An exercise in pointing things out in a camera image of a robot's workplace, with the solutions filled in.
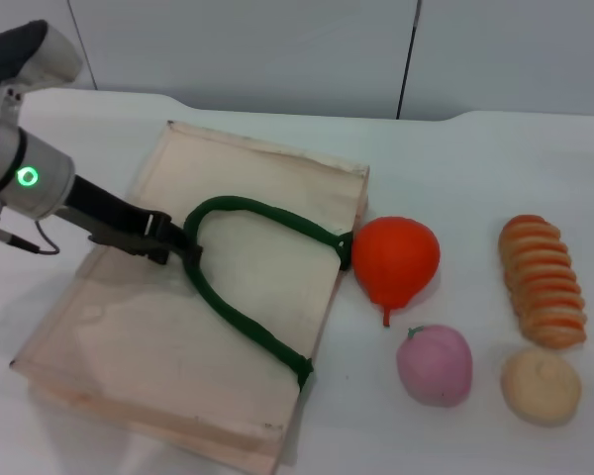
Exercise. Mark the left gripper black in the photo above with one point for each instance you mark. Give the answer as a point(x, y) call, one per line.
point(109, 213)

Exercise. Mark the orange toy fruit with stem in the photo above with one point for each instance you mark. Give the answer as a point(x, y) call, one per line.
point(396, 262)

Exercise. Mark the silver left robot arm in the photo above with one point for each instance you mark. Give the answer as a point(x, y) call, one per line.
point(29, 148)

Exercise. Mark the round beige bun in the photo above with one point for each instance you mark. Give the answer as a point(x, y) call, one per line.
point(539, 386)

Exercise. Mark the pink toy peach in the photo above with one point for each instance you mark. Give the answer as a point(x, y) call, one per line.
point(433, 366)

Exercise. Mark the orange striped spiral bread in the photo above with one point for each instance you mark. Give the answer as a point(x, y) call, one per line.
point(542, 282)

